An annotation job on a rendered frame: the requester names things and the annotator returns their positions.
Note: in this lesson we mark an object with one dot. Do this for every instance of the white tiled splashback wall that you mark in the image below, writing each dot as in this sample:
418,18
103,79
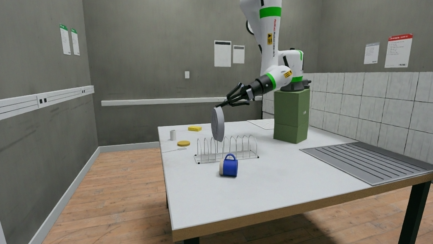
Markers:
390,110

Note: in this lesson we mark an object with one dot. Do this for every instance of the blue mug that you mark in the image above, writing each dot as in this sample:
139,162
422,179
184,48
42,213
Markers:
228,166

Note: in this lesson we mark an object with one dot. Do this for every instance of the small white cup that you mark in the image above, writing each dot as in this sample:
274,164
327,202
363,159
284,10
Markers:
172,135

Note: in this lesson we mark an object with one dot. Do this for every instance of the white ribbed draining mat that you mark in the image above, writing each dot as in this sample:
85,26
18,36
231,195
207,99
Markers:
265,124

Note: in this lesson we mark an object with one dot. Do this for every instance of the yellow round disc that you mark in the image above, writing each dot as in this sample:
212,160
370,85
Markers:
183,143

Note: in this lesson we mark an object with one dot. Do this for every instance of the yellow block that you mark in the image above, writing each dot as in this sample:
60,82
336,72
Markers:
194,128

